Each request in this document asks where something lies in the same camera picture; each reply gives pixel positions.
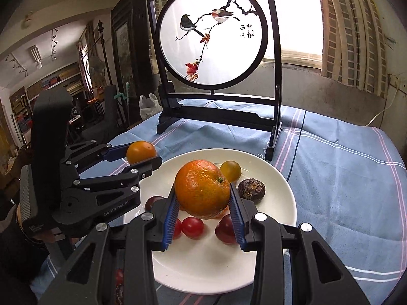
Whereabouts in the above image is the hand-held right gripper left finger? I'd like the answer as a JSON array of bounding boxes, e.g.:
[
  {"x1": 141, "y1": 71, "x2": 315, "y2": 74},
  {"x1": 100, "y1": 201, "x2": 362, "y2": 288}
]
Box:
[{"x1": 38, "y1": 182, "x2": 181, "y2": 305}]

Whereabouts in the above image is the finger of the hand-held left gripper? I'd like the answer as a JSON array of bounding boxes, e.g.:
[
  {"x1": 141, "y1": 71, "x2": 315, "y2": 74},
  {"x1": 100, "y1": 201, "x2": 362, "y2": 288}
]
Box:
[
  {"x1": 62, "y1": 140, "x2": 131, "y2": 174},
  {"x1": 68, "y1": 155, "x2": 163, "y2": 208}
]

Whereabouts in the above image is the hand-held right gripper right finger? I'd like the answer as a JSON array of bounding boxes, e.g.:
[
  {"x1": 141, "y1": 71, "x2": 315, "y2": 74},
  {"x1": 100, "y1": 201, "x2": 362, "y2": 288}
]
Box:
[{"x1": 228, "y1": 182, "x2": 371, "y2": 305}]

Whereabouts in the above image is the dark red plum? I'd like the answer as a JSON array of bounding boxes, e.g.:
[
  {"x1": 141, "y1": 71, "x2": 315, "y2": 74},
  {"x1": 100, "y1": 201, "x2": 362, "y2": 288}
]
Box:
[
  {"x1": 215, "y1": 214, "x2": 238, "y2": 245},
  {"x1": 144, "y1": 196, "x2": 166, "y2": 212}
]

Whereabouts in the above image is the small orange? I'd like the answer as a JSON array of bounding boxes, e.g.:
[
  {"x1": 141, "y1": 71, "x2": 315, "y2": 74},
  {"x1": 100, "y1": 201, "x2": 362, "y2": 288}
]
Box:
[{"x1": 126, "y1": 141, "x2": 157, "y2": 165}]

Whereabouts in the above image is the white ceramic plate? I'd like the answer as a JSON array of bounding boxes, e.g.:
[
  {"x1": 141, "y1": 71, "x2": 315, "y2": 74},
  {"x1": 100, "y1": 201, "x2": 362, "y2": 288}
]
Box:
[{"x1": 122, "y1": 148, "x2": 298, "y2": 294}]

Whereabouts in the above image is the large orange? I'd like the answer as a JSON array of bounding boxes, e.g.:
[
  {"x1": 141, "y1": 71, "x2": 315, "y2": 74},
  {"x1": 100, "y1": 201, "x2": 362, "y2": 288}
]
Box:
[{"x1": 174, "y1": 159, "x2": 231, "y2": 220}]

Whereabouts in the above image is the yellow green cherry tomato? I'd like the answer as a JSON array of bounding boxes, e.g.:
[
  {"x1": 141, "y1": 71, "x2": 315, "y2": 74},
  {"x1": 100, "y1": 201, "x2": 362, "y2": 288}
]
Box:
[{"x1": 220, "y1": 160, "x2": 242, "y2": 184}]

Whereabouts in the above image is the person's left forearm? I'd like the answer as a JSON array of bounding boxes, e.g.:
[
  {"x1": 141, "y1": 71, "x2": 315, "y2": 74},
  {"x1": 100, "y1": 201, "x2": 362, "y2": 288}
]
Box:
[{"x1": 0, "y1": 191, "x2": 74, "y2": 305}]

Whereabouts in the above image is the cluttered bookshelf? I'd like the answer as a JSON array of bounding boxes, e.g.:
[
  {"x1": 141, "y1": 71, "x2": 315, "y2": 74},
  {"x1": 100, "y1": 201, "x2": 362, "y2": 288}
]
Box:
[{"x1": 9, "y1": 62, "x2": 88, "y2": 134}]

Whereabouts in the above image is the white plastic bag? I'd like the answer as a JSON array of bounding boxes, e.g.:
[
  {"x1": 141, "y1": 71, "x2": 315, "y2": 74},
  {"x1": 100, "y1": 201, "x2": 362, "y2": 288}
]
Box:
[{"x1": 139, "y1": 93, "x2": 163, "y2": 121}]

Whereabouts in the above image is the ceiling track light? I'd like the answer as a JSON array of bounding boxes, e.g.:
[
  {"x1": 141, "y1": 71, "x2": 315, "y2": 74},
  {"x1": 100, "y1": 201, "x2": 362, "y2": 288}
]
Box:
[
  {"x1": 6, "y1": 53, "x2": 29, "y2": 77},
  {"x1": 50, "y1": 28, "x2": 60, "y2": 62}
]

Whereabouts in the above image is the standing fan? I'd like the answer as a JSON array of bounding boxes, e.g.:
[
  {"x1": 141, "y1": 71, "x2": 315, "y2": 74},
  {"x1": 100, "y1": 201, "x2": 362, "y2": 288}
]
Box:
[{"x1": 86, "y1": 55, "x2": 107, "y2": 86}]

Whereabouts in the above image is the dark framed picture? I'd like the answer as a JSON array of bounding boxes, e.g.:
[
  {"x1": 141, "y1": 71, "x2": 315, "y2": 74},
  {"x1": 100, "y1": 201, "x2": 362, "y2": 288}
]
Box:
[{"x1": 111, "y1": 0, "x2": 153, "y2": 115}]

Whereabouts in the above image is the dark wooden pole stand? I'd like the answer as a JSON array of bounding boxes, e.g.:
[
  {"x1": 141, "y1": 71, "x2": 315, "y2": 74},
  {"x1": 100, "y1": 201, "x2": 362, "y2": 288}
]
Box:
[{"x1": 96, "y1": 20, "x2": 113, "y2": 86}]

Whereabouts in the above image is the blue striped tablecloth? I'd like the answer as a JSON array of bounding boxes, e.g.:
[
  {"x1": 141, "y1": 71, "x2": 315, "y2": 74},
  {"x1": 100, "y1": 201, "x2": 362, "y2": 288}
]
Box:
[{"x1": 30, "y1": 98, "x2": 407, "y2": 305}]

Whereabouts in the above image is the bird painting table screen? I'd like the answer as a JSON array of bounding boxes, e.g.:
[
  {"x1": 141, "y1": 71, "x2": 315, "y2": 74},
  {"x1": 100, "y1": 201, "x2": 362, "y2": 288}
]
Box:
[{"x1": 147, "y1": 0, "x2": 283, "y2": 162}]

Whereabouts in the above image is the brick pattern curtain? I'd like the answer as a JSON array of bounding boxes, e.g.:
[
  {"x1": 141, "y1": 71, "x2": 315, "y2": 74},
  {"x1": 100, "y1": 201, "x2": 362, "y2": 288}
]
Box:
[
  {"x1": 315, "y1": 0, "x2": 390, "y2": 100},
  {"x1": 152, "y1": 0, "x2": 191, "y2": 73}
]

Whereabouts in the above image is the bright window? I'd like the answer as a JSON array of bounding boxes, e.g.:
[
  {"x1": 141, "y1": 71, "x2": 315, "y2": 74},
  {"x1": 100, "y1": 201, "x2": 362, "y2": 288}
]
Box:
[{"x1": 248, "y1": 0, "x2": 328, "y2": 65}]

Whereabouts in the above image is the green handle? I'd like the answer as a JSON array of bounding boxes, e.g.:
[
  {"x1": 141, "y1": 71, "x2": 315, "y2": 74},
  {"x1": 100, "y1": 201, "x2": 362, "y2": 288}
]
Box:
[{"x1": 115, "y1": 82, "x2": 131, "y2": 100}]

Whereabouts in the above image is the white power cable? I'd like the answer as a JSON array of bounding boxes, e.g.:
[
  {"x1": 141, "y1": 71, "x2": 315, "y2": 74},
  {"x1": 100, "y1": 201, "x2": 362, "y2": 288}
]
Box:
[{"x1": 366, "y1": 87, "x2": 399, "y2": 127}]

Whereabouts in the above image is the white wall socket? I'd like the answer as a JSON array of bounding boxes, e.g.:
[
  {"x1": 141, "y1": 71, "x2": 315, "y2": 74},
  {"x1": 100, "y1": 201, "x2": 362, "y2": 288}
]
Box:
[{"x1": 388, "y1": 74, "x2": 407, "y2": 89}]

